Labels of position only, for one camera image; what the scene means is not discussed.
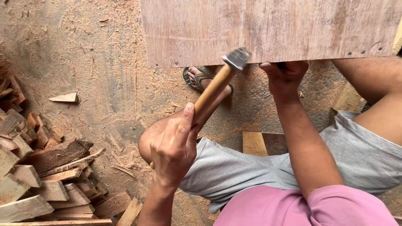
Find person's right hand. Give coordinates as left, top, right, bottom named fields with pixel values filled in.
left=259, top=61, right=309, bottom=105

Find person's left hand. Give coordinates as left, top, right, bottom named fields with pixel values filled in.
left=150, top=102, right=200, bottom=189

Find brown plywood board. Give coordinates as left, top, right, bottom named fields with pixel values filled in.
left=140, top=0, right=402, bottom=69

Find wooden handled steel hammer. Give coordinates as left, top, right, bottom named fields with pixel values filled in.
left=149, top=47, right=252, bottom=171

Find thin wood sliver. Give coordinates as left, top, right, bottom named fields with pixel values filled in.
left=112, top=163, right=136, bottom=179

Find pale wooden block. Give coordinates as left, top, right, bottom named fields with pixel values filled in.
left=331, top=82, right=367, bottom=114

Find flat wooden plank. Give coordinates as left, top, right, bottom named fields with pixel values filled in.
left=242, top=131, right=288, bottom=157

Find person's right leg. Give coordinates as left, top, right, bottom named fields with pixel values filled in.
left=331, top=56, right=402, bottom=147

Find grey shorts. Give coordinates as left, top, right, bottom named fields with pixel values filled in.
left=178, top=110, right=402, bottom=214

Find pale wooden wedge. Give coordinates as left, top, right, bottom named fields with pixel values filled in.
left=48, top=92, right=79, bottom=103

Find yellowish wooden piece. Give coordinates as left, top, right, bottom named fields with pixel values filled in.
left=392, top=25, right=402, bottom=56

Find pink shirt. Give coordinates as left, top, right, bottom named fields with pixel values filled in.
left=213, top=185, right=400, bottom=226

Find heap of wood offcuts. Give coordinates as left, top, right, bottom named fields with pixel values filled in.
left=0, top=75, right=144, bottom=226

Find green strapped sandal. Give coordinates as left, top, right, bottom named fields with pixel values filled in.
left=182, top=67, right=234, bottom=95

